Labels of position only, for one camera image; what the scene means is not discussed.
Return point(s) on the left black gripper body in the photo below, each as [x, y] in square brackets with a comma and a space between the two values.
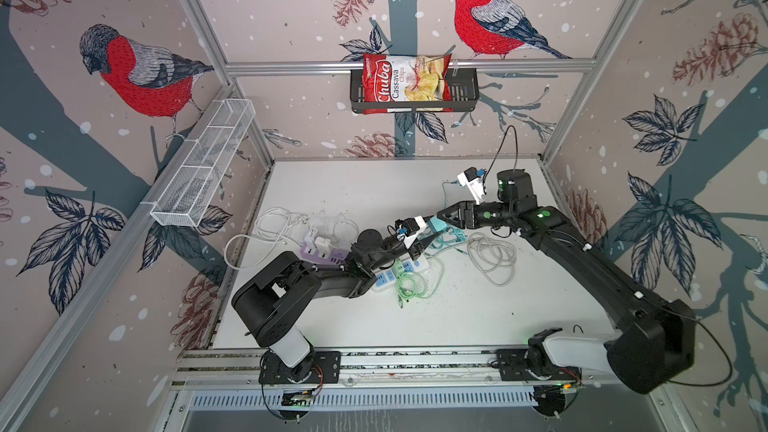
[391, 250]

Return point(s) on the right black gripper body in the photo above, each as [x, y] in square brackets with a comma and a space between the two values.
[484, 217]

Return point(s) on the white power strip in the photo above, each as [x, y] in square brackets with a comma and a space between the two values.
[387, 278]

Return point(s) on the purple power strip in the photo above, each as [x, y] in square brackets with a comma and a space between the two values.
[337, 257]

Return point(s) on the white charger plug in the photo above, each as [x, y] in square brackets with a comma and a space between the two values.
[323, 246]

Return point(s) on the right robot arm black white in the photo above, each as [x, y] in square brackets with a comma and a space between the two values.
[653, 339]

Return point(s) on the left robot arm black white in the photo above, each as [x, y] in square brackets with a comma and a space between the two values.
[271, 302]

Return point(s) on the red cassava chips bag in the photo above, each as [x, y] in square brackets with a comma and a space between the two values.
[393, 79]

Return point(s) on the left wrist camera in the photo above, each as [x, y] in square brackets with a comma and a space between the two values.
[408, 230]

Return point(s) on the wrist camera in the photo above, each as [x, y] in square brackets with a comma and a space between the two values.
[474, 180]
[408, 230]

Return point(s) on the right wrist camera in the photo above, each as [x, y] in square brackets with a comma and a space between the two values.
[474, 180]

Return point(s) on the black wall basket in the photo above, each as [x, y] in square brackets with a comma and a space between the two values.
[457, 91]

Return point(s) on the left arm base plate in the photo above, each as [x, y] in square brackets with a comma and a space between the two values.
[315, 369]

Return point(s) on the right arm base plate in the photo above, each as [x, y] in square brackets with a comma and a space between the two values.
[524, 364]

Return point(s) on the white wire mesh shelf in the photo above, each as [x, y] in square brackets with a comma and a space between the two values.
[191, 190]

